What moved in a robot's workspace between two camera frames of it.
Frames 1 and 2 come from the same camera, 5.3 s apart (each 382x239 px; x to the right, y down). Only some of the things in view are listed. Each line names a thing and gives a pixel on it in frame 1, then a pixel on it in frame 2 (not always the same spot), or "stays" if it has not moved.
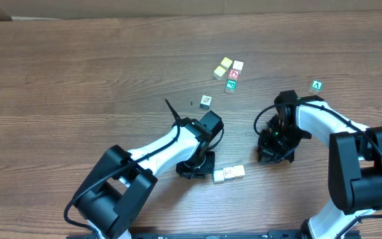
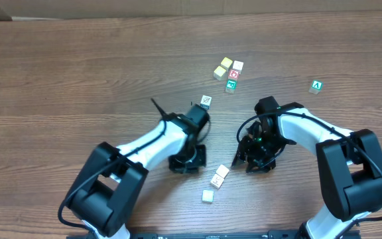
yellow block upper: [226, 63] stays
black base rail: [280, 234] stays
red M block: [219, 176] -> [207, 196]
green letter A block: [316, 87] stays
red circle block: [233, 74] stays
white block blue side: [205, 101] stays
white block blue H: [229, 172] -> [217, 180]
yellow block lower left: [219, 73] stays
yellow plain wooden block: [239, 171] -> [222, 170]
